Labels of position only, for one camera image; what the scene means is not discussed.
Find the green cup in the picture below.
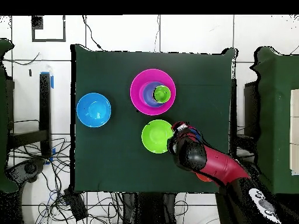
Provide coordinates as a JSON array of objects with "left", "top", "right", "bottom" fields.
[{"left": 153, "top": 85, "right": 172, "bottom": 104}]

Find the small light blue bowl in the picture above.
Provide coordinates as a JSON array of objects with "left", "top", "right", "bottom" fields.
[{"left": 139, "top": 80, "right": 165, "bottom": 109}]

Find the large pink bowl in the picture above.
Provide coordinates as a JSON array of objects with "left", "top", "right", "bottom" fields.
[{"left": 130, "top": 68, "right": 177, "bottom": 116}]

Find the lime green bowl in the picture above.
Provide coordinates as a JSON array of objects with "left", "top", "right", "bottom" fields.
[{"left": 141, "top": 119, "right": 175, "bottom": 154}]

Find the orange bowl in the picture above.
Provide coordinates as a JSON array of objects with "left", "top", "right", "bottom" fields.
[{"left": 196, "top": 172, "right": 214, "bottom": 183}]

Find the dark green tablecloth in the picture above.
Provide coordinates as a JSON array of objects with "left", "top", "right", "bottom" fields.
[{"left": 70, "top": 44, "right": 238, "bottom": 195}]

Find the large light blue bowl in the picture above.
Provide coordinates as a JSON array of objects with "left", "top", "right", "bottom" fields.
[{"left": 76, "top": 92, "right": 112, "bottom": 128}]

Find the green cloth covered side table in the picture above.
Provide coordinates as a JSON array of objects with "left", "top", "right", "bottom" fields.
[
  {"left": 0, "top": 38, "right": 19, "bottom": 194},
  {"left": 249, "top": 46, "right": 299, "bottom": 194}
]

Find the black power brick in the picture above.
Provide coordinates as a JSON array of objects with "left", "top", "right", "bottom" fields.
[{"left": 64, "top": 188, "right": 89, "bottom": 221}]

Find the black stand with blue tape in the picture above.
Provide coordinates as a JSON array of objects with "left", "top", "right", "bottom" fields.
[{"left": 6, "top": 71, "right": 55, "bottom": 165}]

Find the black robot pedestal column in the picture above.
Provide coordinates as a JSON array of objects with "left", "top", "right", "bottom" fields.
[{"left": 122, "top": 192, "right": 177, "bottom": 224}]

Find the black floor cable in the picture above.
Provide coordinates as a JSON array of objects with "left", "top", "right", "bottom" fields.
[{"left": 81, "top": 15, "right": 105, "bottom": 51}]

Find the tangle of black cables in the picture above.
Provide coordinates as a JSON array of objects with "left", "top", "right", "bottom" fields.
[{"left": 9, "top": 137, "right": 123, "bottom": 224}]

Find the black pedestal foot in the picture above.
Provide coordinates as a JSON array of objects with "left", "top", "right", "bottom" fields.
[{"left": 5, "top": 158, "right": 46, "bottom": 185}]

